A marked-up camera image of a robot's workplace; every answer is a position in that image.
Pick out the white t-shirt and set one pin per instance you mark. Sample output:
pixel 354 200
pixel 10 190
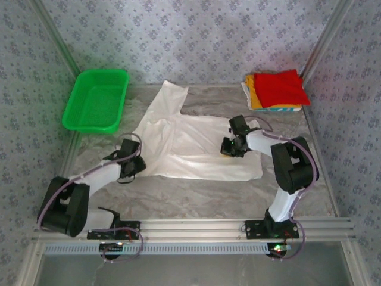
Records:
pixel 196 134
pixel 245 90

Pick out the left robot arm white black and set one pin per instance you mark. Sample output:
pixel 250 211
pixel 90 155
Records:
pixel 98 178

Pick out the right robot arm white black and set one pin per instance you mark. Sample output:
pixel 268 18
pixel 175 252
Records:
pixel 285 202

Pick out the green plastic basket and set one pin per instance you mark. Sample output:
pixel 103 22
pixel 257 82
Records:
pixel 95 101

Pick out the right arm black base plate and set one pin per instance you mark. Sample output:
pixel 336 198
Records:
pixel 253 229

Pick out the right controller board with LEDs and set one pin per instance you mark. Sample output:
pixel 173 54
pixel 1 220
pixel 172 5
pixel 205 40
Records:
pixel 278 248

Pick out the aluminium frame post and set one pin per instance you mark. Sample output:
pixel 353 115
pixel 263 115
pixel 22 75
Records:
pixel 53 32
pixel 327 35

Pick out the left controller board with LEDs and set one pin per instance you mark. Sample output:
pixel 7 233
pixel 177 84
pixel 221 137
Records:
pixel 114 247

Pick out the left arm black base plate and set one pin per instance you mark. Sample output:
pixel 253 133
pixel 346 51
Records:
pixel 131 229

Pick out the controller board with leds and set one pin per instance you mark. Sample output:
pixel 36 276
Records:
pixel 114 247
pixel 278 248

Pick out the aluminium mounting rail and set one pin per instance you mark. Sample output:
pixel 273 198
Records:
pixel 193 228

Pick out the folded white t-shirt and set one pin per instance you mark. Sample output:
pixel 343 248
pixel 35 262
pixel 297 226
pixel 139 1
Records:
pixel 245 90

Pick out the folded red t-shirt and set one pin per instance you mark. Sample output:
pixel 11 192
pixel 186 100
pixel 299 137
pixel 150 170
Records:
pixel 279 88

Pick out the folded yellow t-shirt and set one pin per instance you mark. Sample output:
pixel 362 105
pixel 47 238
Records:
pixel 251 95

